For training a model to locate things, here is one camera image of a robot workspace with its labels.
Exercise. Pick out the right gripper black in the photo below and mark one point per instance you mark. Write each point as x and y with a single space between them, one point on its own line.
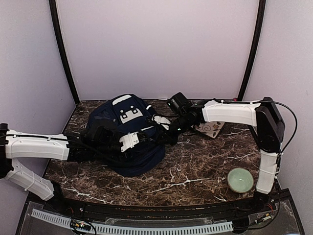
170 139

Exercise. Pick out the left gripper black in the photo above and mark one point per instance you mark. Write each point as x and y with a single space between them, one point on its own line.
118 159

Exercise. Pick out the navy blue student backpack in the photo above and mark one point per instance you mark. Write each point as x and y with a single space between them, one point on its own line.
130 113

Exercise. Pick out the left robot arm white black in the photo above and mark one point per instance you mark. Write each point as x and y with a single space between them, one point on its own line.
15 145

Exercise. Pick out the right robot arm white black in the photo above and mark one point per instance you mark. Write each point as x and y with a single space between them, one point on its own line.
261 116

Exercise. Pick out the square floral ceramic plate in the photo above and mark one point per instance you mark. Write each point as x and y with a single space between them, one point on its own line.
209 129

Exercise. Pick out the small green circuit board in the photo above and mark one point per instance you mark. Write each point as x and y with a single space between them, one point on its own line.
79 226

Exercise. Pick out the pale green ceramic bowl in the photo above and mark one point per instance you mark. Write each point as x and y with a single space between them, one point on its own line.
240 180

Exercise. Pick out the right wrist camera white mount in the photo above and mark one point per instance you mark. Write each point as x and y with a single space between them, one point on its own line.
163 121

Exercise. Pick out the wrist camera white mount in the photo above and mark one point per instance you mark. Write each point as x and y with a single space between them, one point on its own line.
163 121
129 141

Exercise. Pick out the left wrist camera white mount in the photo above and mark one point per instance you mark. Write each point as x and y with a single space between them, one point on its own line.
129 141

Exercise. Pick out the white slotted cable duct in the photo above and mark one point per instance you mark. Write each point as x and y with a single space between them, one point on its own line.
134 229

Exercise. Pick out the black curved front rail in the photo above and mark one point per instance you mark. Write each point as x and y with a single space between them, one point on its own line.
224 210

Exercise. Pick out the right black frame post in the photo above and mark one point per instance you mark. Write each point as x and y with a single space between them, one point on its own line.
253 49

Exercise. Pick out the black frame post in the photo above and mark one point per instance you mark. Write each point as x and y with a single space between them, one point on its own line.
253 49
62 50

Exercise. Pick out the left black frame post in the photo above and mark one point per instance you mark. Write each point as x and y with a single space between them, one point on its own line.
62 50

